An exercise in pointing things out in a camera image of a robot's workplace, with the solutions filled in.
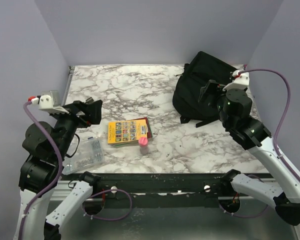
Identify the aluminium frame rail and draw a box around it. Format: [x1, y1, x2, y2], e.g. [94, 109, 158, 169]
[50, 180, 78, 201]

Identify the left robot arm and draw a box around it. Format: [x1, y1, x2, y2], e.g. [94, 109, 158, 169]
[13, 94, 103, 240]

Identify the black mounting rail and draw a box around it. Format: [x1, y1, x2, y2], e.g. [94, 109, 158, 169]
[58, 171, 276, 210]

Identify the pink lidded bottle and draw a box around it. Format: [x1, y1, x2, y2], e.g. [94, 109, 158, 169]
[138, 137, 149, 155]

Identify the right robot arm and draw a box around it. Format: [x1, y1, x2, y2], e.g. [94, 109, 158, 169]
[198, 80, 300, 226]

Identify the yellow picture book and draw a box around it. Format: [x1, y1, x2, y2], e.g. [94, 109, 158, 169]
[107, 118, 149, 145]

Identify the clear plastic box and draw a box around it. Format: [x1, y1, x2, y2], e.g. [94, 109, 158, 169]
[62, 137, 104, 175]

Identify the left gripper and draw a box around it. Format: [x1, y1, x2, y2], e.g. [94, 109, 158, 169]
[51, 98, 104, 159]

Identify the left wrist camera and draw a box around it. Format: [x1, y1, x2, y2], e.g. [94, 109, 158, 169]
[28, 90, 61, 114]

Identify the dark red book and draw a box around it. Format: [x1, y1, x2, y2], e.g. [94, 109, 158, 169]
[114, 117, 153, 147]

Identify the black backpack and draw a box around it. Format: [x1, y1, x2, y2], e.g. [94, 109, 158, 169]
[172, 51, 237, 128]

